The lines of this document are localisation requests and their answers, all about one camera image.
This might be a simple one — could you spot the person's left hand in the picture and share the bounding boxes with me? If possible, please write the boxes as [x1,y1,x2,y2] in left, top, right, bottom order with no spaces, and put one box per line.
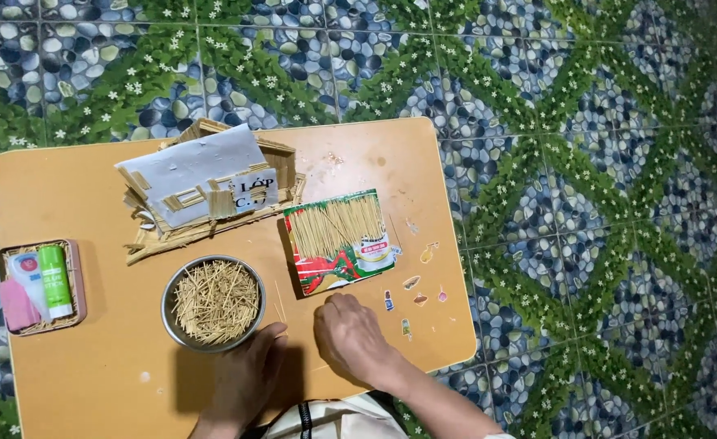
[203,322,290,429]

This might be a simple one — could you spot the person's right hand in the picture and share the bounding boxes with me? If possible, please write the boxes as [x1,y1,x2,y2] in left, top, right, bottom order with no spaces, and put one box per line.
[313,293,406,392]

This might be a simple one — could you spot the person's white shirt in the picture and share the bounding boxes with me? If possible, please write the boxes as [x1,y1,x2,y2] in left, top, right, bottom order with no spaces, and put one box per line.
[260,392,409,439]

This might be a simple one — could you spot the single long toothpick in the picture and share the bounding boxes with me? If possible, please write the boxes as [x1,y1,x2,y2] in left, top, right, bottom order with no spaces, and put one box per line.
[273,280,288,324]

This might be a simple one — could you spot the scattered small stickers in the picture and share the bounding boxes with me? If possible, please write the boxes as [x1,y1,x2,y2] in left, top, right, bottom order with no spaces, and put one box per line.
[384,219,450,341]

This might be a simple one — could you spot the heap of loose toothpicks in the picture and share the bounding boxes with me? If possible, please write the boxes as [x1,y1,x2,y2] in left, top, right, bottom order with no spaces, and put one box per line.
[172,261,261,346]

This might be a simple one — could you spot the green red toothpick packet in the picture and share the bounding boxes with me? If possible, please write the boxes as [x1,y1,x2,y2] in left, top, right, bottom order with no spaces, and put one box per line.
[283,189,400,299]

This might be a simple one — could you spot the round steel bowl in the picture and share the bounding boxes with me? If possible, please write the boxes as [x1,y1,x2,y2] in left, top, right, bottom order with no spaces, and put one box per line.
[161,255,268,354]

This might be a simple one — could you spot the small woven basket tray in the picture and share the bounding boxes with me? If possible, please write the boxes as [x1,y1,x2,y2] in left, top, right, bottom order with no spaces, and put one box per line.
[0,239,88,337]

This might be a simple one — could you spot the green glue stick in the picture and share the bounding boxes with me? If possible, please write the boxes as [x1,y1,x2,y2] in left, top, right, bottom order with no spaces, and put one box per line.
[37,244,74,319]

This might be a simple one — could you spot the toothpick house model paper roof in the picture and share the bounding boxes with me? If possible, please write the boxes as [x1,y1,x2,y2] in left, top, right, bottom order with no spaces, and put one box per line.
[115,117,307,266]

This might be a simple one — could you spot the pink eraser block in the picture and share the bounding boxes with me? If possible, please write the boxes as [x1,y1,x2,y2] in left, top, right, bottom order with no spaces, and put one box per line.
[0,278,42,332]

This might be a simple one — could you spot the white glue bottle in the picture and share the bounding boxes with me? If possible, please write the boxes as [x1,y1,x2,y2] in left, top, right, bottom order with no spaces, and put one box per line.
[8,252,51,323]

